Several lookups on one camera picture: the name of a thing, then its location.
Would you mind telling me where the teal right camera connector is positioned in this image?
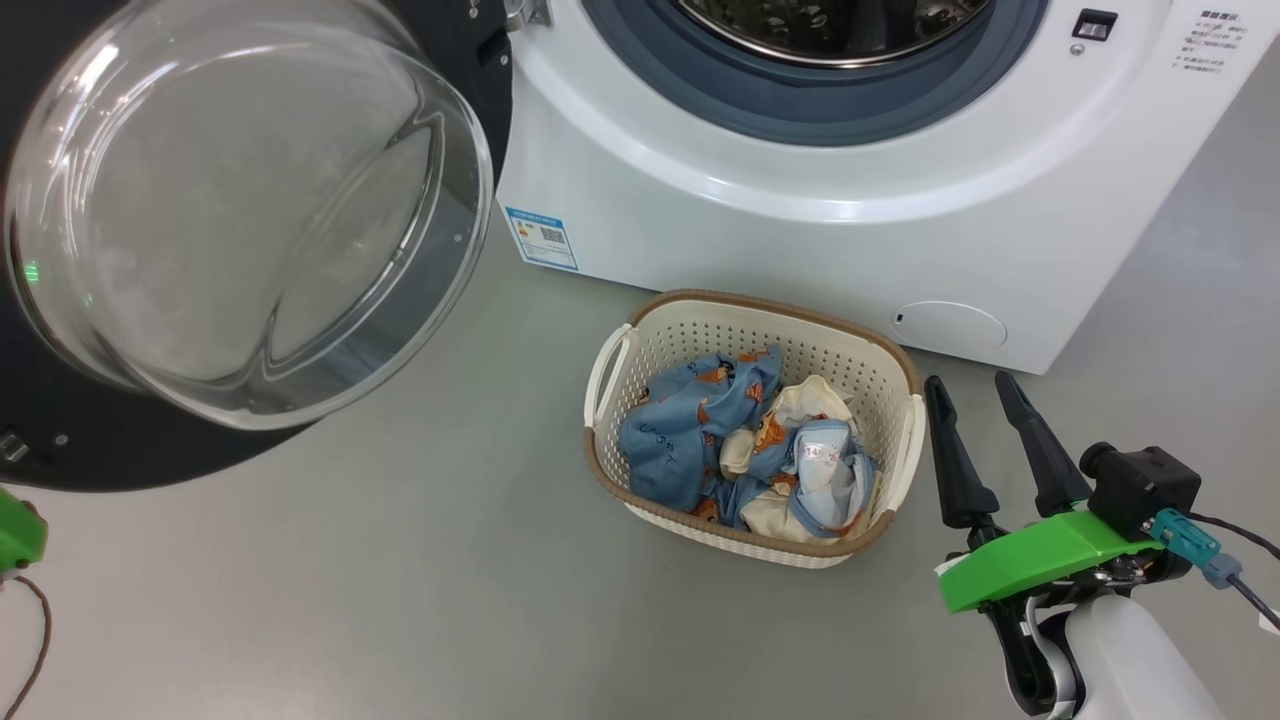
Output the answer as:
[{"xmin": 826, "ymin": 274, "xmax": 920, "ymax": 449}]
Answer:
[{"xmin": 1150, "ymin": 508, "xmax": 1244, "ymax": 589}]

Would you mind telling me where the black right camera cable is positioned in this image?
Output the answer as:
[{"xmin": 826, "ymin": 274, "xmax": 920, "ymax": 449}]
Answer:
[{"xmin": 1185, "ymin": 512, "xmax": 1280, "ymax": 631}]

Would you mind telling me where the thin brown cable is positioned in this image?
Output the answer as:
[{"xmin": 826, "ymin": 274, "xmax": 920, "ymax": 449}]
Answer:
[{"xmin": 0, "ymin": 575, "xmax": 52, "ymax": 720}]

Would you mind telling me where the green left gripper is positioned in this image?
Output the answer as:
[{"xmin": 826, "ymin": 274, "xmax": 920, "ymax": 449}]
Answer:
[{"xmin": 0, "ymin": 485, "xmax": 49, "ymax": 577}]

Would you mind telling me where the blue energy label sticker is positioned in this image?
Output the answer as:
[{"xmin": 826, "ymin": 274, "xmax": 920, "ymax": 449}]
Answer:
[{"xmin": 505, "ymin": 207, "xmax": 579, "ymax": 272}]

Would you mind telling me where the cream perforated laundry basket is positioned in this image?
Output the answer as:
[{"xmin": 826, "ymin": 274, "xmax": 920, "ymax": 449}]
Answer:
[{"xmin": 584, "ymin": 289, "xmax": 927, "ymax": 569}]

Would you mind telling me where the white front-load washing machine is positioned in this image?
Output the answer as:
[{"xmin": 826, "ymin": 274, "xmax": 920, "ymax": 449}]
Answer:
[{"xmin": 497, "ymin": 0, "xmax": 1280, "ymax": 375}]

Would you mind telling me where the blue bear-print garment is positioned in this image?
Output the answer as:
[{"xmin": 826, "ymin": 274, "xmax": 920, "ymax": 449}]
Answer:
[{"xmin": 618, "ymin": 346, "xmax": 784, "ymax": 511}]

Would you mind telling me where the round drain filter cover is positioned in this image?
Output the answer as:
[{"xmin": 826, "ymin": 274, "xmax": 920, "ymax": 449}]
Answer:
[{"xmin": 892, "ymin": 301, "xmax": 1008, "ymax": 353}]

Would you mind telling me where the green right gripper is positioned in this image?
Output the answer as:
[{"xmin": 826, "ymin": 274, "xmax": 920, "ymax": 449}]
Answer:
[{"xmin": 924, "ymin": 371, "xmax": 1191, "ymax": 716}]

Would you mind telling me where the black washer door with glass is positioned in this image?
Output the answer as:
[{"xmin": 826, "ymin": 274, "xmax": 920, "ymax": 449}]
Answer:
[{"xmin": 0, "ymin": 0, "xmax": 514, "ymax": 493}]

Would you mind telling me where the cream and blue garment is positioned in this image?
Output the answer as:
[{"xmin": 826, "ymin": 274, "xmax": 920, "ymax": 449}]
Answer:
[{"xmin": 700, "ymin": 375, "xmax": 879, "ymax": 544}]

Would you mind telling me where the steel washing machine drum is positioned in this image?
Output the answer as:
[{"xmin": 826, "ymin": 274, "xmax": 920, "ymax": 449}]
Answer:
[{"xmin": 680, "ymin": 0, "xmax": 991, "ymax": 69}]

